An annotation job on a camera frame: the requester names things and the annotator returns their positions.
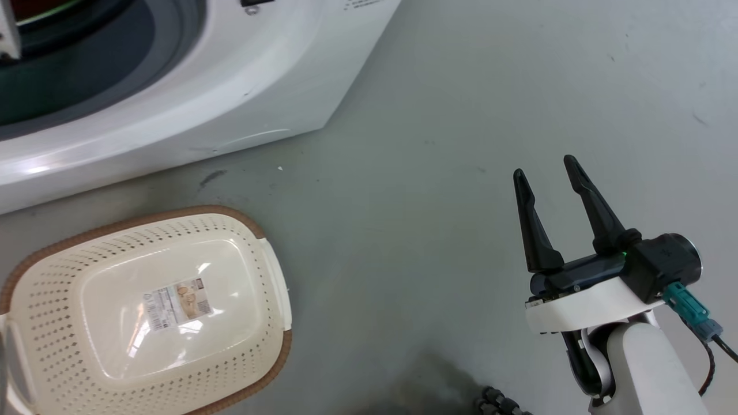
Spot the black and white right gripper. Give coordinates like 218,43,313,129
513,154,703,335

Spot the white front-load washing machine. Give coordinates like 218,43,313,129
0,0,402,215

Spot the cream perforated laundry basket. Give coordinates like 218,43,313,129
0,205,293,415

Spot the printed paper label sticker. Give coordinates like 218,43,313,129
143,278,214,332

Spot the black cable with teal connector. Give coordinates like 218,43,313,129
662,282,738,397

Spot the black corrugated cable conduit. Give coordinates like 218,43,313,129
475,386,534,415

